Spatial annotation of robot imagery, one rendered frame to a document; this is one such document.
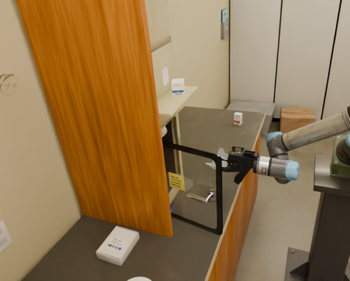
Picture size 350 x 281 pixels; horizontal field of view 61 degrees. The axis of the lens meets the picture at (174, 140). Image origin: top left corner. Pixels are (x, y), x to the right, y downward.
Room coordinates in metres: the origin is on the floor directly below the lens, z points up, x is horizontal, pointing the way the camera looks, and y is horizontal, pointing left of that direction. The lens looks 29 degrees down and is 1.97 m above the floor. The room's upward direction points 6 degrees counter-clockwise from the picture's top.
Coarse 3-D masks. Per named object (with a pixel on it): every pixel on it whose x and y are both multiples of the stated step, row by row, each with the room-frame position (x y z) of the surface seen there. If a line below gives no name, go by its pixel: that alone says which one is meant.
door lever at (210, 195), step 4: (208, 192) 0.92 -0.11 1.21; (188, 196) 0.92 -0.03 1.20; (192, 196) 0.91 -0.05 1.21; (196, 196) 0.91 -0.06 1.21; (208, 196) 0.90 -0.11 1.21; (212, 196) 0.91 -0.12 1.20; (196, 200) 0.90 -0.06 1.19; (200, 200) 0.89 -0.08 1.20; (204, 200) 0.88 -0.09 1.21; (208, 200) 0.89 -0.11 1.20
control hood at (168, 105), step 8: (192, 88) 1.29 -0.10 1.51; (168, 96) 1.22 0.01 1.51; (176, 96) 1.21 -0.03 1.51; (184, 96) 1.20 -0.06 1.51; (160, 104) 1.14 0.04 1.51; (168, 104) 1.13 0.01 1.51; (176, 104) 1.12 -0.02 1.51; (160, 112) 1.06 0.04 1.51; (168, 112) 1.05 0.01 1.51; (160, 120) 1.05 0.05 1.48
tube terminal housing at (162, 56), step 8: (160, 48) 1.26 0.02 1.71; (168, 48) 1.32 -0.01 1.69; (152, 56) 1.19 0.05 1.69; (160, 56) 1.25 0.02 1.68; (168, 56) 1.32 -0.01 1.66; (160, 64) 1.24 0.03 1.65; (168, 64) 1.31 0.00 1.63; (160, 72) 1.23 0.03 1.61; (160, 80) 1.23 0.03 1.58; (160, 88) 1.22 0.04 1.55; (168, 88) 1.29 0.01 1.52; (160, 96) 1.21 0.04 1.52; (176, 112) 1.35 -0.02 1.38; (176, 120) 1.34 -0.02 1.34; (176, 128) 1.37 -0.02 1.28; (176, 136) 1.37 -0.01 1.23
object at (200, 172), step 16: (176, 144) 1.01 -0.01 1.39; (176, 160) 1.01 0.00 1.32; (192, 160) 0.96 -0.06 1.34; (208, 160) 0.92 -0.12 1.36; (192, 176) 0.97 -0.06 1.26; (208, 176) 0.92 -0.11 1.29; (176, 192) 1.02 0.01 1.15; (192, 192) 0.97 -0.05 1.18; (176, 208) 1.02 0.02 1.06; (192, 208) 0.97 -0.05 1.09; (208, 208) 0.93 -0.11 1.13; (192, 224) 0.98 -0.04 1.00; (208, 224) 0.93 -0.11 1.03
